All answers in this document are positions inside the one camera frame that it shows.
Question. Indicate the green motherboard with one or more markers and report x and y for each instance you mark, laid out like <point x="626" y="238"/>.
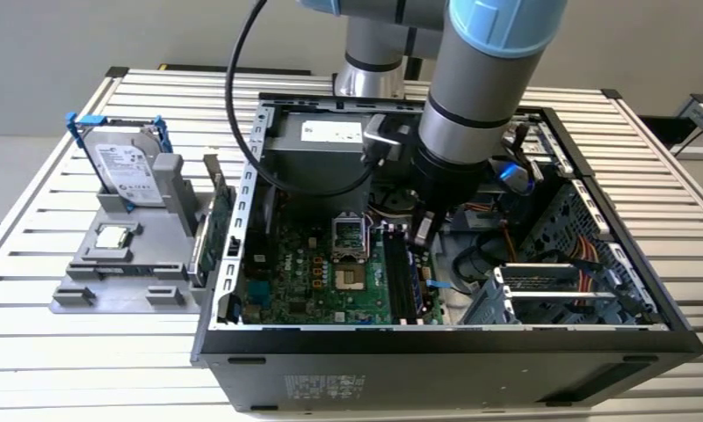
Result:
<point x="296" y="285"/>

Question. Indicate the grey power supply unit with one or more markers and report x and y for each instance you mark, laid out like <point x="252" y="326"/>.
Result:
<point x="322" y="167"/>

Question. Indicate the CPU socket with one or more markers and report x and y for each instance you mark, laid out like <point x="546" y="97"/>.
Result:
<point x="350" y="277"/>

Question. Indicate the round internal speaker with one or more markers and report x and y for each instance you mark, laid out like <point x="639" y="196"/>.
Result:
<point x="396" y="202"/>

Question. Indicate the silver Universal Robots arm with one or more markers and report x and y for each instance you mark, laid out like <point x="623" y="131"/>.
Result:
<point x="481" y="79"/>

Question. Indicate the grey parts rack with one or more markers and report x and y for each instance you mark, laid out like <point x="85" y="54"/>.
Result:
<point x="158" y="237"/>

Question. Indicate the black RAM slot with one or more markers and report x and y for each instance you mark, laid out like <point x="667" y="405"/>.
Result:
<point x="404" y="281"/>
<point x="397" y="274"/>
<point x="389" y="274"/>

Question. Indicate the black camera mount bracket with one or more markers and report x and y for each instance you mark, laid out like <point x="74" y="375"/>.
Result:
<point x="518" y="136"/>

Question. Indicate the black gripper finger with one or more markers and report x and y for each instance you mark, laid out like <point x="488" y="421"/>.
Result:
<point x="425" y="228"/>

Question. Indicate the silver CPU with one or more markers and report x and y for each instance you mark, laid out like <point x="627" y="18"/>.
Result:
<point x="112" y="237"/>

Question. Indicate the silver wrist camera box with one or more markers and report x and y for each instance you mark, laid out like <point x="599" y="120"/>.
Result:
<point x="381" y="132"/>

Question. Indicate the hard disk in blue carrier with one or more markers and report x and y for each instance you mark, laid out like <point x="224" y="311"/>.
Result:
<point x="122" y="167"/>

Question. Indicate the blue expansion slot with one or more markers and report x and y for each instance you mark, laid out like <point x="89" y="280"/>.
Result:
<point x="257" y="293"/>

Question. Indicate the black open PC case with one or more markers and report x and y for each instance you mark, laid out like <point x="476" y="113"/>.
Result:
<point x="386" y="378"/>

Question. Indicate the grey metal disk bay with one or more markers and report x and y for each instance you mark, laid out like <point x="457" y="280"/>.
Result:
<point x="540" y="295"/>

